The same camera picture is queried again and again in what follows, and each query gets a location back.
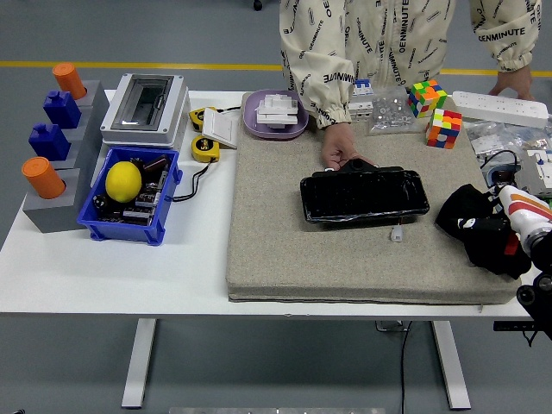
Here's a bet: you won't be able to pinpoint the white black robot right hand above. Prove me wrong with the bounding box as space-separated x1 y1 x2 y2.
456 184 552 243

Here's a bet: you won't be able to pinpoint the person's left hand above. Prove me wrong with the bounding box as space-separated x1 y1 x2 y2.
487 67 535 101

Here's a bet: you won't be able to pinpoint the person's right hand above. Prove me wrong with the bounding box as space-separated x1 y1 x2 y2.
321 122 377 170

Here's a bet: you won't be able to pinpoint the black rag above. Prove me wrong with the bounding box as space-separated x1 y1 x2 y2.
434 184 532 280

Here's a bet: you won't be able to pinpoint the white power strip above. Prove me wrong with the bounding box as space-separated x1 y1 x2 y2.
451 90 550 129

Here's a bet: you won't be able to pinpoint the white grey breaker device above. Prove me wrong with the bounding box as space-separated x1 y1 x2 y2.
515 148 552 199

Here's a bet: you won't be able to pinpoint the circuit board with capacitors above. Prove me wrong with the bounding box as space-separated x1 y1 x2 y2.
492 170 521 187

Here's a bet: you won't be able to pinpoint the white blue circuit breaker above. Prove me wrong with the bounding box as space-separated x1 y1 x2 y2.
348 78 374 124

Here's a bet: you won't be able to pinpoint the light blue tray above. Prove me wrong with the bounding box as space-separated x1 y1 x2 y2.
481 163 552 204

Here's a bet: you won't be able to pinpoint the clear bag of metal nuts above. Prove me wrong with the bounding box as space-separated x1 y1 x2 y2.
365 85 417 137

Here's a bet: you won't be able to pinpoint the clear plastic parts bags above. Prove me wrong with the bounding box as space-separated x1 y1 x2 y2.
464 119 552 163

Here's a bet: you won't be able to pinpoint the colourful puzzle cube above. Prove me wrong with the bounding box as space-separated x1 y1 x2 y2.
425 108 463 150
407 78 448 119

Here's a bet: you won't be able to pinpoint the purple bowl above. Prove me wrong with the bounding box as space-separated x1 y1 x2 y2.
241 89 311 140

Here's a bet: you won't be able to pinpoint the grey-brown mat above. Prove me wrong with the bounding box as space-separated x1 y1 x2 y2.
224 90 523 306

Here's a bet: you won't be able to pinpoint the black table control box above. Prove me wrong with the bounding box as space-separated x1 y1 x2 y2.
492 321 540 333

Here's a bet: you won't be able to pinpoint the person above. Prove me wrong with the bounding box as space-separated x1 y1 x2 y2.
279 0 543 129

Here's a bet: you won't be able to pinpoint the white table leg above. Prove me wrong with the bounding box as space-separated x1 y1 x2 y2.
121 318 158 410
430 321 472 411

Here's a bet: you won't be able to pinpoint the yellow tape measure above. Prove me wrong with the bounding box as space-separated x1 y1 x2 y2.
188 106 217 133
190 135 221 164

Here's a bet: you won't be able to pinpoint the grey stepped block holder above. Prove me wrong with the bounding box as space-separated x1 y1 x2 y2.
22 79 110 235

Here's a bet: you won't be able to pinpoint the grey distribution box clear lid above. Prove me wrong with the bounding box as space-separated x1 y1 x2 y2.
99 72 191 151

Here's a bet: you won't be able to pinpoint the blue plastic bin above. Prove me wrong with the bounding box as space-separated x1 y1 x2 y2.
76 145 184 248

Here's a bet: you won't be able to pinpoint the yellow lemon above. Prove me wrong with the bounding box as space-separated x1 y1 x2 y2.
104 160 143 204

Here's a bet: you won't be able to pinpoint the orange cylinder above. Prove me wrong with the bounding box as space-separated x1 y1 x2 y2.
21 156 66 201
52 62 88 101

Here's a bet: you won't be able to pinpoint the blue block with knob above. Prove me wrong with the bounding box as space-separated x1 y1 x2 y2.
42 90 83 130
28 122 72 162

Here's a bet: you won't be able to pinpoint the thin black wire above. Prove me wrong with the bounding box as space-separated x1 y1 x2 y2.
480 148 522 173

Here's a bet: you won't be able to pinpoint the stack of white switch blocks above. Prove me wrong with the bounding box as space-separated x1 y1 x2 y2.
254 92 301 130

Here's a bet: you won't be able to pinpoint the white wall switch plate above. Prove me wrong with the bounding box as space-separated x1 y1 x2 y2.
201 107 240 151

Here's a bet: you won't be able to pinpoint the black tape measure strap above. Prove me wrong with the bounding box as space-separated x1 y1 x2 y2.
171 160 219 203

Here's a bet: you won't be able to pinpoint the metal bracket under table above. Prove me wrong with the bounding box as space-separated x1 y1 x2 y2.
373 320 411 334

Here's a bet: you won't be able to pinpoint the black cable under table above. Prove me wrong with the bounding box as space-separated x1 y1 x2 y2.
399 321 413 414

